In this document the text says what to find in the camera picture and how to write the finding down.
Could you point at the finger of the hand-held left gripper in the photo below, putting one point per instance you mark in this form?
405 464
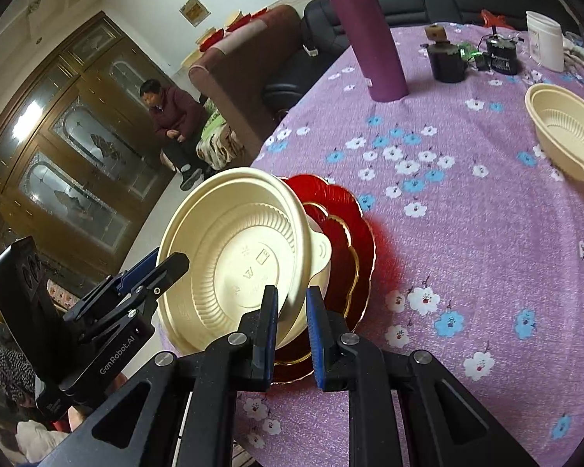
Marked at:
138 267
170 267

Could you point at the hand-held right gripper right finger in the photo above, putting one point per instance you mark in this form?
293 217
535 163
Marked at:
319 345

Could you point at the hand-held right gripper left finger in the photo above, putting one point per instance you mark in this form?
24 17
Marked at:
260 345

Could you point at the cream plastic bowl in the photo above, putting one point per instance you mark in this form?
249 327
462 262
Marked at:
564 126
224 233

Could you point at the small red plate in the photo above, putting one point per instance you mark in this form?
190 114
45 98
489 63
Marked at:
340 262

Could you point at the large red plate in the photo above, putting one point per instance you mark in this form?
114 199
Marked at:
365 248

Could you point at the dark patterned cloth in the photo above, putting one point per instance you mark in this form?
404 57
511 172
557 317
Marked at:
0 365

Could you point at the wooden glass-door cabinet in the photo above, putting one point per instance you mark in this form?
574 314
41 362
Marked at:
78 155

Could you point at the floral blanket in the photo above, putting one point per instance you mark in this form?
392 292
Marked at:
219 141

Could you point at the brown armchair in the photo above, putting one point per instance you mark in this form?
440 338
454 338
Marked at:
243 82

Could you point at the white charger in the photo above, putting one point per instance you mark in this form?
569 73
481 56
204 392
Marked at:
311 51

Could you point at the purple thermos bottle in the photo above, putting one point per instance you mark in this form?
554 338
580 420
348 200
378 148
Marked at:
370 34

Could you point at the black ink bottle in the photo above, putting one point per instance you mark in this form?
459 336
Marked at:
445 61

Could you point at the small green object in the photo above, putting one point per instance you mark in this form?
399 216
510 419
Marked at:
469 53

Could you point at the black box device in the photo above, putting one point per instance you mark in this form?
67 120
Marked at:
501 56

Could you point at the black sofa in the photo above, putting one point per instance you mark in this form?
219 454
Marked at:
418 0

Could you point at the red cloth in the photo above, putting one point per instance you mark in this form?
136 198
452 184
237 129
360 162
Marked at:
496 17

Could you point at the white plastic jar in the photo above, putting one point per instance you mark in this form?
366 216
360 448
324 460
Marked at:
545 41

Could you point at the white towels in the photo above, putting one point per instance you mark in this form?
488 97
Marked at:
576 53

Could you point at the yellow wall plaque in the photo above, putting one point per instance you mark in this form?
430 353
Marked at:
193 9

